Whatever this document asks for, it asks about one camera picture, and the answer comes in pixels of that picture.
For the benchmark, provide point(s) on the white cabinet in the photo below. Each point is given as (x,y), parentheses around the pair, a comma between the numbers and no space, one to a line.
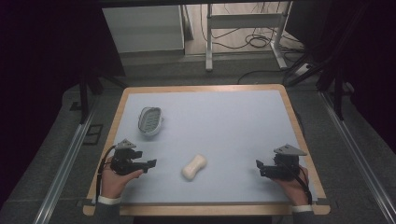
(143,29)

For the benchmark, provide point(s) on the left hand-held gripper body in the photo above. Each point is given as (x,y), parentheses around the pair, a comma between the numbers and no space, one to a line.
(123,161)

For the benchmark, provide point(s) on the aluminium rail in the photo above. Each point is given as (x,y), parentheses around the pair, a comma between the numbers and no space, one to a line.
(67,165)
(358,155)

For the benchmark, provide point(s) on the black curtain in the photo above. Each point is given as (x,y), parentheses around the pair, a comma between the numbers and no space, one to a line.
(46,46)
(370,62)

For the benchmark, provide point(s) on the white oval soap dish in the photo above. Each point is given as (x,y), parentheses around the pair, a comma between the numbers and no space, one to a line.
(150,120)

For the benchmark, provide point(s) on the white metal desk frame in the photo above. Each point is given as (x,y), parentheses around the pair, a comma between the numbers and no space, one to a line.
(243,20)

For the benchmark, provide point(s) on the light blue table mat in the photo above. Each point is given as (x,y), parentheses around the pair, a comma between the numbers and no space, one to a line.
(214,143)

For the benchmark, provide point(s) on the black metal stand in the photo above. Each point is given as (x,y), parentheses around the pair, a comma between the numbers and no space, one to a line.
(84,99)
(337,93)

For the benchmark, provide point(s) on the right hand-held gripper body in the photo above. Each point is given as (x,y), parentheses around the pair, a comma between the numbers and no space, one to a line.
(285,165)

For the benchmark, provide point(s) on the white power strip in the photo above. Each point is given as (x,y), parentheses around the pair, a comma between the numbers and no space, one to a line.
(302,70)

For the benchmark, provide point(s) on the black floor plate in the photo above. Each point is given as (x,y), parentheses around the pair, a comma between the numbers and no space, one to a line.
(93,134)

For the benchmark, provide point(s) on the person's left hand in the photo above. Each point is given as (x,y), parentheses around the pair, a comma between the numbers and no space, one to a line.
(113,183)

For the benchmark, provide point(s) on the person's right hand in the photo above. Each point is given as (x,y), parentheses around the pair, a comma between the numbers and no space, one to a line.
(294,189)

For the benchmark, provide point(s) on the cream soap bar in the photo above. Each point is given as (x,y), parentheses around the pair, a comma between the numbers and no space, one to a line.
(194,166)

